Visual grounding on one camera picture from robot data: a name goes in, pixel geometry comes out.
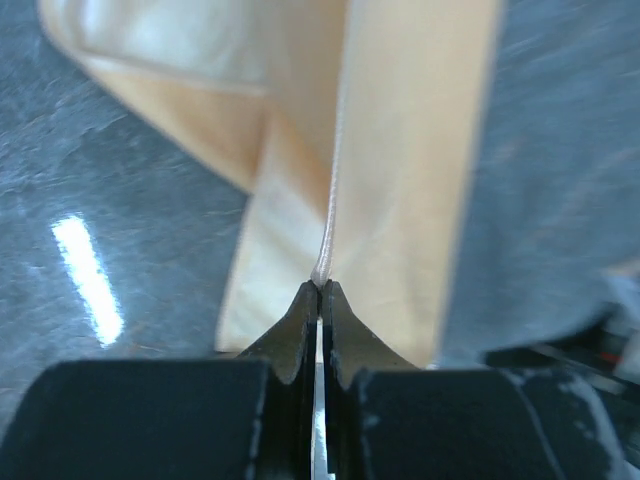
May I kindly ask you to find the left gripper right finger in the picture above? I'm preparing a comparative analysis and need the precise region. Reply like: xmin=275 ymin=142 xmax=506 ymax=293
xmin=321 ymin=282 xmax=630 ymax=479

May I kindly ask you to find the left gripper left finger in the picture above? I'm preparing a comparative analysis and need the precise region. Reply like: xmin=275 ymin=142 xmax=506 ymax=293
xmin=1 ymin=283 xmax=319 ymax=479

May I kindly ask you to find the peach satin napkin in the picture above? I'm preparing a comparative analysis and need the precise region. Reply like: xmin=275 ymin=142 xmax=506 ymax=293
xmin=39 ymin=1 xmax=503 ymax=367

